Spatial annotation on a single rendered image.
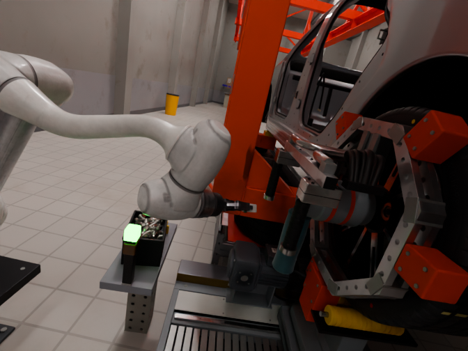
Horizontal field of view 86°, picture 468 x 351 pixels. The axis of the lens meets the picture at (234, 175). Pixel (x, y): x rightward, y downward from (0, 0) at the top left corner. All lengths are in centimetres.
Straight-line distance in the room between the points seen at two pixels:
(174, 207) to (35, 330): 101
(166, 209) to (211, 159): 17
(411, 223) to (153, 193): 57
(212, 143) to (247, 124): 63
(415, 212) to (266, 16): 90
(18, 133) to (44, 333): 85
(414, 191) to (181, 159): 52
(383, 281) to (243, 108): 83
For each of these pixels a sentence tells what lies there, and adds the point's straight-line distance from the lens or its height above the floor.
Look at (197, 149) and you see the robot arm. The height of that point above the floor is 97.
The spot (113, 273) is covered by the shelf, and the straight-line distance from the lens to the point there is 101.
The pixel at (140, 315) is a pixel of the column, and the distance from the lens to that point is 134.
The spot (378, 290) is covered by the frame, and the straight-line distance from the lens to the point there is 74.
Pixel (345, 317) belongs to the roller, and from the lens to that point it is 97.
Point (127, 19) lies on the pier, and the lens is 612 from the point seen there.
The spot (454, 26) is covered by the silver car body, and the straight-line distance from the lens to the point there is 94.
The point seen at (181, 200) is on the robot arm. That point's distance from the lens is 63.
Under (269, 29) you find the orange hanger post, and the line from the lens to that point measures 120.
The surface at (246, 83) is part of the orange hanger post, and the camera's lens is 117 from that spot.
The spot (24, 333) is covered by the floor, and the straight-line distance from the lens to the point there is 151.
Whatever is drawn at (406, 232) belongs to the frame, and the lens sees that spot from 68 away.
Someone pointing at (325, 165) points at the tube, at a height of 100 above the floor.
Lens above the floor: 111
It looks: 18 degrees down
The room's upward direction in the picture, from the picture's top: 13 degrees clockwise
